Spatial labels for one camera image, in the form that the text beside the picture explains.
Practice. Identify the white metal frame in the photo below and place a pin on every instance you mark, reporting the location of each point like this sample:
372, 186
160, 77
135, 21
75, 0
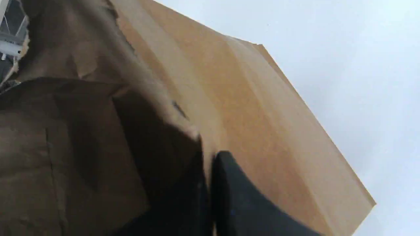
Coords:
13, 31

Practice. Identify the brown paper bag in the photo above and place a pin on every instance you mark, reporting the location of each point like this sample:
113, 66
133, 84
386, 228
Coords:
66, 168

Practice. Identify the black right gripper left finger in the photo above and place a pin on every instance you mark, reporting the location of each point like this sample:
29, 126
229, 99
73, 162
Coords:
170, 165

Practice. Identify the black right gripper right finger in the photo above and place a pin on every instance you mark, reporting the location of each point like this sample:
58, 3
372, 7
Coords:
240, 209

